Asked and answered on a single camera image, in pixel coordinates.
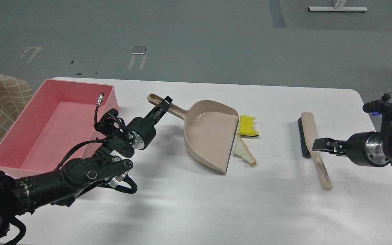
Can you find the white bread slice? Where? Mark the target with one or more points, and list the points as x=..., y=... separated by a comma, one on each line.
x=242, y=151

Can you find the silver floor socket plate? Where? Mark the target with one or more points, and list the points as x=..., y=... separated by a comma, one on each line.
x=139, y=50

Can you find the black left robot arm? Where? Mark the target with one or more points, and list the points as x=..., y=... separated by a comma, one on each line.
x=102, y=162

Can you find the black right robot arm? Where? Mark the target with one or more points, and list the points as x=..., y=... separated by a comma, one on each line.
x=383, y=109

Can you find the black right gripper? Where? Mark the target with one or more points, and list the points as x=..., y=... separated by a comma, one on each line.
x=363, y=149

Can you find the pink plastic bin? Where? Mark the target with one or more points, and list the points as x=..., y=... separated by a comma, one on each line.
x=59, y=116

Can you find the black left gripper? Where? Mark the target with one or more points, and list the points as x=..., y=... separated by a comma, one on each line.
x=143, y=128

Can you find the white desk foot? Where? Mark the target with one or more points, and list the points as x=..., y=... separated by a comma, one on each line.
x=337, y=6

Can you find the beige plastic dustpan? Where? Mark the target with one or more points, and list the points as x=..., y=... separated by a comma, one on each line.
x=209, y=132

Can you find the beige hand brush black bristles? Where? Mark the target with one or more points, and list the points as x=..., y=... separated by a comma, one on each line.
x=308, y=133

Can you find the yellow sponge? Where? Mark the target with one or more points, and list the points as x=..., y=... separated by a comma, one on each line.
x=246, y=126

